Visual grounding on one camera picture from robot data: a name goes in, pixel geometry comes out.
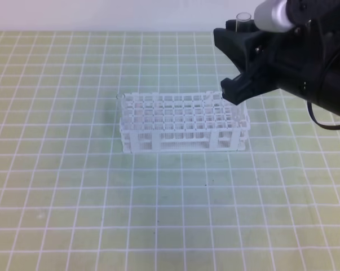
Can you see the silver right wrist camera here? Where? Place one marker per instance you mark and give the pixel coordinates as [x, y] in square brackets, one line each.
[271, 16]

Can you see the clear glass test tube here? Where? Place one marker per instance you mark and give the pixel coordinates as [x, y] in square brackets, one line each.
[242, 21]

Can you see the clear test tube in rack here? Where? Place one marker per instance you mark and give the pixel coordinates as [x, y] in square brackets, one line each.
[121, 100]

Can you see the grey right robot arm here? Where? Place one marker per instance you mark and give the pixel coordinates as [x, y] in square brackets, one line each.
[289, 45]

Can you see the white plastic test tube rack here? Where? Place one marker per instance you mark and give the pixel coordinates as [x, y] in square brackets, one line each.
[159, 122]

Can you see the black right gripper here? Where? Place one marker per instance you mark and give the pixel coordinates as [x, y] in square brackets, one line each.
[304, 61]

